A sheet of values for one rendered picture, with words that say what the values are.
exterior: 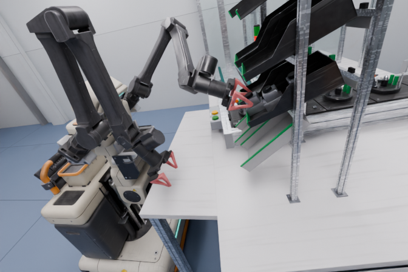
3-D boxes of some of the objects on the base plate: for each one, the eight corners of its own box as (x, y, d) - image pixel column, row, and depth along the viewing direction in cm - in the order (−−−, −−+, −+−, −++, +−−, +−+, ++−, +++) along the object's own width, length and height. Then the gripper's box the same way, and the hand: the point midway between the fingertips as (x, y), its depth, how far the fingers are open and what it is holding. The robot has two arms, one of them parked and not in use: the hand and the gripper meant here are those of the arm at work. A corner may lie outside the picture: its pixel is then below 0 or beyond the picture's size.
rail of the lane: (226, 149, 105) (223, 133, 100) (216, 90, 182) (214, 79, 177) (236, 147, 105) (234, 131, 99) (221, 89, 182) (220, 78, 176)
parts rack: (289, 203, 71) (303, -94, 31) (263, 144, 102) (252, -41, 63) (348, 196, 69) (440, -131, 29) (302, 138, 100) (317, -58, 61)
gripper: (209, 87, 74) (248, 98, 73) (203, 104, 62) (249, 117, 61) (214, 71, 70) (254, 82, 70) (209, 85, 58) (257, 99, 58)
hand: (249, 98), depth 66 cm, fingers open, 9 cm apart
